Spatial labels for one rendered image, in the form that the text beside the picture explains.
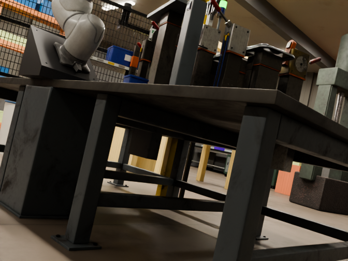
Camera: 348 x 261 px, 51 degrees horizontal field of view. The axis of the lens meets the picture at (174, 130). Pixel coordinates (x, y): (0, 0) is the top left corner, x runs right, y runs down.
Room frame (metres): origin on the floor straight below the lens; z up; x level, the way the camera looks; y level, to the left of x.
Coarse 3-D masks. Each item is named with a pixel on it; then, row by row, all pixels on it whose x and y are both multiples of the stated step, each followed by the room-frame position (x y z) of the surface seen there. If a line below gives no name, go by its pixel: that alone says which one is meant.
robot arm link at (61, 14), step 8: (56, 0) 1.95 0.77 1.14; (64, 0) 1.92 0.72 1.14; (72, 0) 1.90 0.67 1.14; (80, 0) 1.90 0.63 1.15; (88, 0) 1.93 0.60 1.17; (56, 8) 1.94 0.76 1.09; (64, 8) 1.92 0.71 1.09; (72, 8) 1.91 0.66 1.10; (80, 8) 1.92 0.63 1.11; (88, 8) 1.95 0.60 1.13; (56, 16) 1.95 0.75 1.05; (64, 16) 1.91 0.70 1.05; (64, 24) 1.92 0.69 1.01
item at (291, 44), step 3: (288, 42) 1.69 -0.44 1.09; (291, 42) 1.68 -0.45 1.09; (294, 42) 1.68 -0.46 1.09; (288, 45) 1.68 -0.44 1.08; (291, 45) 1.68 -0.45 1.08; (294, 45) 1.68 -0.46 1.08; (288, 48) 1.68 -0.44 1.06; (291, 48) 1.67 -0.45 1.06; (294, 48) 1.68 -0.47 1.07; (285, 51) 1.69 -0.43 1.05; (288, 51) 1.67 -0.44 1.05; (282, 63) 1.68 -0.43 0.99; (285, 63) 1.66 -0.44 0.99
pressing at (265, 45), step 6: (246, 48) 1.60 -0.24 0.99; (252, 48) 1.56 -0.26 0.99; (258, 48) 1.57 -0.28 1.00; (264, 48) 1.56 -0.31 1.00; (270, 48) 1.54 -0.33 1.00; (276, 48) 1.51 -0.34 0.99; (216, 54) 1.83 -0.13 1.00; (246, 54) 1.70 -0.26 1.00; (252, 54) 1.68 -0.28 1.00; (276, 54) 1.61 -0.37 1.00; (282, 54) 1.59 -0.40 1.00; (288, 54) 1.54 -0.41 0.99; (216, 60) 1.92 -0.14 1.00; (246, 60) 1.80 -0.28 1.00; (288, 60) 1.61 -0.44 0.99
